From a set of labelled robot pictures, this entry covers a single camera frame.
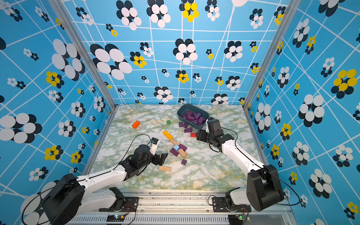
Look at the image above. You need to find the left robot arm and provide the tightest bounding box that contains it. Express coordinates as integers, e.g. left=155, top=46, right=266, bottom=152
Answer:
left=41, top=138, right=168, bottom=225

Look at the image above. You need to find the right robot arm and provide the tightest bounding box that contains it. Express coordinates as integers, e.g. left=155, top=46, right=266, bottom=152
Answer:
left=196, top=129, right=285, bottom=211

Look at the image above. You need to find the purple wedge near bin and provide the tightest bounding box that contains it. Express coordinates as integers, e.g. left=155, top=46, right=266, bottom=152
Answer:
left=184, top=127, right=193, bottom=133

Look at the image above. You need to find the dark teal storage bin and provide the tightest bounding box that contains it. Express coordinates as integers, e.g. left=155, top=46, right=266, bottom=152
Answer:
left=177, top=104, right=210, bottom=129

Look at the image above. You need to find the purple slanted brick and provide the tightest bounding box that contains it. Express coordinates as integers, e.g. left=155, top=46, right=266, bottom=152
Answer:
left=170, top=148, right=179, bottom=157

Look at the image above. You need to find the natural wood brick front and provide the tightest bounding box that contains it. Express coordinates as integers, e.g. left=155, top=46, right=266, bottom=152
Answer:
left=159, top=166, right=172, bottom=172

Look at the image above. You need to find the yellow long brick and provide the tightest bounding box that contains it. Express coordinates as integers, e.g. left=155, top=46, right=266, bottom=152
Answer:
left=163, top=130, right=173, bottom=140

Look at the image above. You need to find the engraved natural wood brick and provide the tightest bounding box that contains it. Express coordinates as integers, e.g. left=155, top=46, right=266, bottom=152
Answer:
left=170, top=139, right=180, bottom=146

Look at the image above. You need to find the natural wood square brick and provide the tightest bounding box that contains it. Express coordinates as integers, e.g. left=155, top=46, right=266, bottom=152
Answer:
left=178, top=149, right=187, bottom=158

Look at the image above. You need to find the purple brick behind wood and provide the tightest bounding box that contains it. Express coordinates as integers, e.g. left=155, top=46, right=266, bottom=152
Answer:
left=179, top=144, right=187, bottom=151

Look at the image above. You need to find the small purple front cube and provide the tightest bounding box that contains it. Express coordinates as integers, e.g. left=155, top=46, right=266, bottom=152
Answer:
left=181, top=159, right=188, bottom=166

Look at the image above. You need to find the orange brick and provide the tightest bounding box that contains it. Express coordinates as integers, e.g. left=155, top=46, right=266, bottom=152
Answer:
left=132, top=121, right=141, bottom=129

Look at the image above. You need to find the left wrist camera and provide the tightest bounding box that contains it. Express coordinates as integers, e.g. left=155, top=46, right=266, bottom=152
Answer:
left=150, top=147, right=157, bottom=156

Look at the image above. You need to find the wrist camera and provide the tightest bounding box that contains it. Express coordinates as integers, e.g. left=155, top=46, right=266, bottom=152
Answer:
left=207, top=117, right=223, bottom=136
left=150, top=147, right=157, bottom=156

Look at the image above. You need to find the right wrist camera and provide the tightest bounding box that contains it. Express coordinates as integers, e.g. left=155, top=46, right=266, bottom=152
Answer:
left=207, top=117, right=223, bottom=136

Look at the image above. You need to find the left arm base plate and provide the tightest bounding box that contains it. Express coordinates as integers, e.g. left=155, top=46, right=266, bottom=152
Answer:
left=99, top=197, right=139, bottom=213

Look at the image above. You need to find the aluminium front rail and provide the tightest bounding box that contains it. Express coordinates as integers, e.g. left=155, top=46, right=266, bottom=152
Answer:
left=69, top=190, right=297, bottom=225

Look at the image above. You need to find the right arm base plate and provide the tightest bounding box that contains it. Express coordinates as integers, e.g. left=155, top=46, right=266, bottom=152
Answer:
left=208, top=196, right=252, bottom=214

